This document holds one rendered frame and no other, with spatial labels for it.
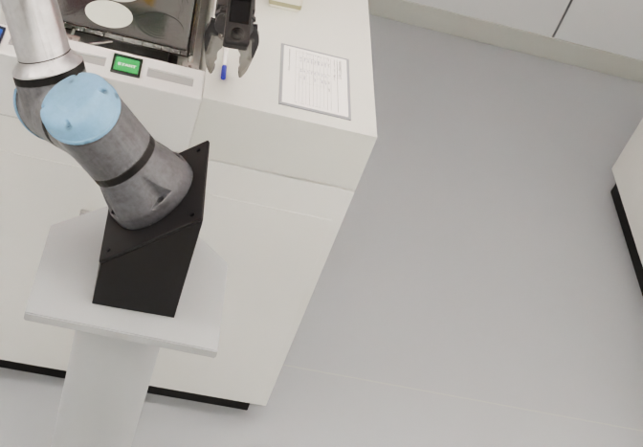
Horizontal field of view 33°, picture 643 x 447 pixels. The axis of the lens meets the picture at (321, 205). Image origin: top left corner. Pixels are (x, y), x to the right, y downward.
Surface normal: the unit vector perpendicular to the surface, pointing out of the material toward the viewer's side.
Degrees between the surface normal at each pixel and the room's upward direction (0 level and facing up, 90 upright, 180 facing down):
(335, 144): 90
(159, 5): 0
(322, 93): 0
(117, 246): 44
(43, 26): 63
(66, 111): 40
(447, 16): 90
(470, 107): 0
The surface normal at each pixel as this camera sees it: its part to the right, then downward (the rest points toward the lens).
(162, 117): 0.00, 0.67
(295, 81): 0.28, -0.72
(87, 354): -0.55, 0.43
